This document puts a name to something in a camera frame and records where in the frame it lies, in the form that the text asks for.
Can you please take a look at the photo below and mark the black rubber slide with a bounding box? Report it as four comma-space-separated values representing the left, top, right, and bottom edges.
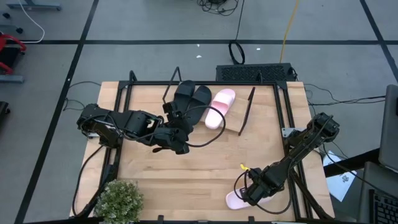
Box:
172, 80, 197, 114
185, 85, 213, 127

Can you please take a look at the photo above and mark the pink rubber slide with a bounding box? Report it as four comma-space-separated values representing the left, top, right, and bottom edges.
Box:
204, 88, 236, 130
225, 183, 276, 210

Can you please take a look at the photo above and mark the white paper sheet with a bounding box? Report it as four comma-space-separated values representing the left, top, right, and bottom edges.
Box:
322, 151, 358, 202

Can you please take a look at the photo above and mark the black computer tower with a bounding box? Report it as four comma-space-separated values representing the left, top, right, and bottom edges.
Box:
216, 63, 297, 83

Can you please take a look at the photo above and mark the black desk edge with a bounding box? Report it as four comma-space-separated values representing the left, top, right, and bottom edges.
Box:
323, 148, 381, 178

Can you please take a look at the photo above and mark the green artificial plant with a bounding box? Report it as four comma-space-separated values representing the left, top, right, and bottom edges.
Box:
93, 179, 145, 224

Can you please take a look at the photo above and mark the black keyboard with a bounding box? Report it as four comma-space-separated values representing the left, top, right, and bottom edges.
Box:
369, 189, 398, 224

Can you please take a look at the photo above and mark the grey monitor back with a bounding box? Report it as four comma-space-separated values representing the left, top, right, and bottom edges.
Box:
378, 84, 398, 172

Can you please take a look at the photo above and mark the grey table foot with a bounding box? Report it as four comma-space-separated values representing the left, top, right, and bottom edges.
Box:
5, 0, 62, 11
0, 74, 25, 83

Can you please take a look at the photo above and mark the black chair base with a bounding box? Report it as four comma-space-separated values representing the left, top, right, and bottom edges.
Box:
0, 101, 11, 123

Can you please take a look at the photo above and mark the red cart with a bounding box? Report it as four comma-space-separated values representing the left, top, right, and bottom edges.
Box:
0, 33, 28, 75

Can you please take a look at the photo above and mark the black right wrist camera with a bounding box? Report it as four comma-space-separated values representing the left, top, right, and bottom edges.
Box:
247, 167, 264, 183

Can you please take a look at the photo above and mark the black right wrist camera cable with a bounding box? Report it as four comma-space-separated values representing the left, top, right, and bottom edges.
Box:
233, 169, 294, 216

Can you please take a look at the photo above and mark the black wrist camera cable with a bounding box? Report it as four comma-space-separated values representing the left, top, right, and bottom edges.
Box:
233, 169, 294, 216
182, 105, 227, 148

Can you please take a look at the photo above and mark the black left wrist camera cable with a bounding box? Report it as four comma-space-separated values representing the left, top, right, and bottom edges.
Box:
182, 105, 227, 148

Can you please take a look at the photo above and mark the black aluminium rig frame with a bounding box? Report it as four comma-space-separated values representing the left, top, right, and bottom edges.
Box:
72, 70, 334, 223

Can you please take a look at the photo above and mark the wooden shelf with black wire ends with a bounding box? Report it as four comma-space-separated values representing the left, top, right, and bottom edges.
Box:
162, 66, 256, 137

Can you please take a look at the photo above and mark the black hanging cable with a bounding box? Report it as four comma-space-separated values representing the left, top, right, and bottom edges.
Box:
228, 0, 246, 65

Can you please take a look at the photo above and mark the thin black floor cable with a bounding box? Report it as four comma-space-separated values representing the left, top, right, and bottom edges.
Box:
62, 80, 102, 112
306, 83, 387, 107

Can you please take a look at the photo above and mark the thick black cable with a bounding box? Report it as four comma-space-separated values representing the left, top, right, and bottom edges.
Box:
72, 144, 105, 218

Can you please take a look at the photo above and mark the black cable pile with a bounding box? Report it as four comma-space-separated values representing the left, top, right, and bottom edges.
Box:
197, 0, 240, 17

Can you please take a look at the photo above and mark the yellow power cable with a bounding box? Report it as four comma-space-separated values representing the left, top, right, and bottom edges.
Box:
279, 0, 300, 64

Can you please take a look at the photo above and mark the white cable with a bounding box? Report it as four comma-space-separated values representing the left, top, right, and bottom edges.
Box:
17, 0, 46, 44

